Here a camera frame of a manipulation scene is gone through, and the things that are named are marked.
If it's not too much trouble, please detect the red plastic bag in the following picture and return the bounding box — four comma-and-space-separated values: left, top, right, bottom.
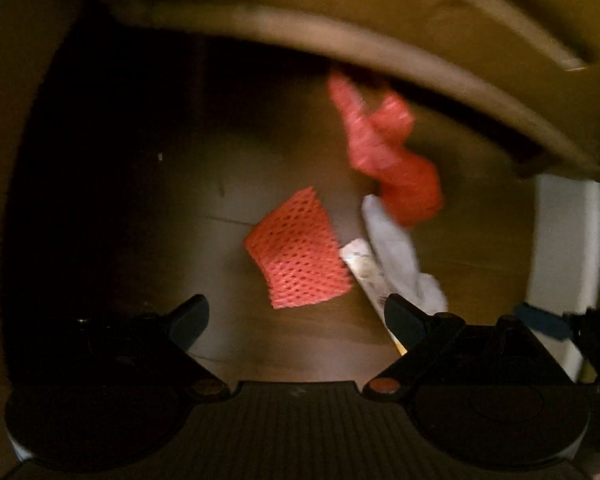
327, 72, 443, 229

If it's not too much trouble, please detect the red foam fruit net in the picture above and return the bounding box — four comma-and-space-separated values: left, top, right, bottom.
244, 186, 351, 309

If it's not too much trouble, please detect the oat latte sachet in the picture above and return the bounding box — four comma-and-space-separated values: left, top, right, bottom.
339, 238, 406, 356

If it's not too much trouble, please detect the wooden nightstand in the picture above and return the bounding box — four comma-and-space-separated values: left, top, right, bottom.
102, 0, 600, 179

